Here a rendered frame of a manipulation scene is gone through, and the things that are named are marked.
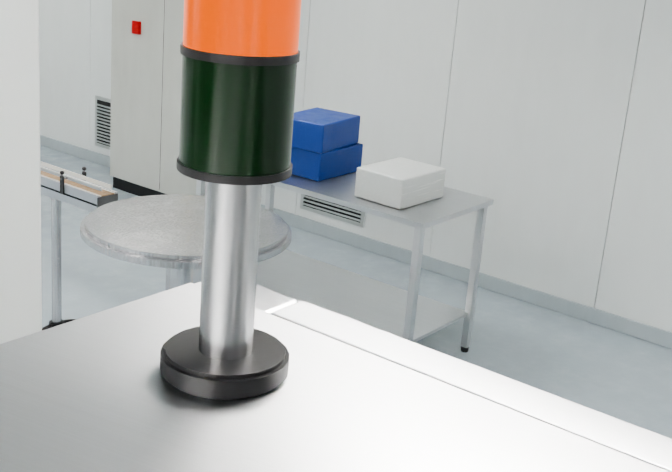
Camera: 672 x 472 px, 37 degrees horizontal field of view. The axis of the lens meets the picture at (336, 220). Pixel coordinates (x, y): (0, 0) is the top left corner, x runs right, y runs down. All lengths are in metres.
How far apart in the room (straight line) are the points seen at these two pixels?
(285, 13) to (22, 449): 0.20
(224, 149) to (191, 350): 0.10
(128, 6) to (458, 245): 3.18
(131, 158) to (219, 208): 7.72
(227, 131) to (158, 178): 7.54
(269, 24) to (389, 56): 6.46
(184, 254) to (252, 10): 3.72
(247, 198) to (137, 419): 0.10
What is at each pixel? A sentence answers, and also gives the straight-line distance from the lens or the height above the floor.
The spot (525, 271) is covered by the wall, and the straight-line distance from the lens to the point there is 6.54.
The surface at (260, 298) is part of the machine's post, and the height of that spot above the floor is 2.10.
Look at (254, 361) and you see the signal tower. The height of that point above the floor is 2.11.
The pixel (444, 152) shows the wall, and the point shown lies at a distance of 6.69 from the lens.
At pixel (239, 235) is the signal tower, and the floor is 2.17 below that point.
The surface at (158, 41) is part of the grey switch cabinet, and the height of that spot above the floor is 1.27.
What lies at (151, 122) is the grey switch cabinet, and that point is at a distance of 7.91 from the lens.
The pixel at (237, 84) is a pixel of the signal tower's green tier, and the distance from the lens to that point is 0.41.
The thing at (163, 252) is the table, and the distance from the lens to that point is 4.12.
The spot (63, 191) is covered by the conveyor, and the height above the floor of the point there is 0.90.
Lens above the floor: 2.31
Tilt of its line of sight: 17 degrees down
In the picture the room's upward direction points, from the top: 5 degrees clockwise
